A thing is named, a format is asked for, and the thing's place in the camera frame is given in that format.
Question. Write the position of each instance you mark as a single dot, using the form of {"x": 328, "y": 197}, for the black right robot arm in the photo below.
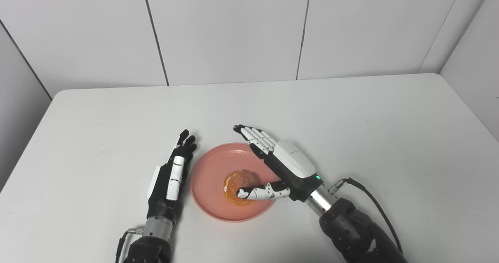
{"x": 351, "y": 232}

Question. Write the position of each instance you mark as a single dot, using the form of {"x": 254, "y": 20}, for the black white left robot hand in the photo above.
{"x": 160, "y": 200}

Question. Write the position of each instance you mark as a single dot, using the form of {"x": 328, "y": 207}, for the orange cream puff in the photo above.
{"x": 237, "y": 183}

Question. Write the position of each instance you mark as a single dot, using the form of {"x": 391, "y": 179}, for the pink round plate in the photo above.
{"x": 210, "y": 177}

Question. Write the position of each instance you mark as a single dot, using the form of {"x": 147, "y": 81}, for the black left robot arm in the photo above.
{"x": 150, "y": 251}

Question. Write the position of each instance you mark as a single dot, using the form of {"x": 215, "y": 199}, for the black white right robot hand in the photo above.
{"x": 296, "y": 169}

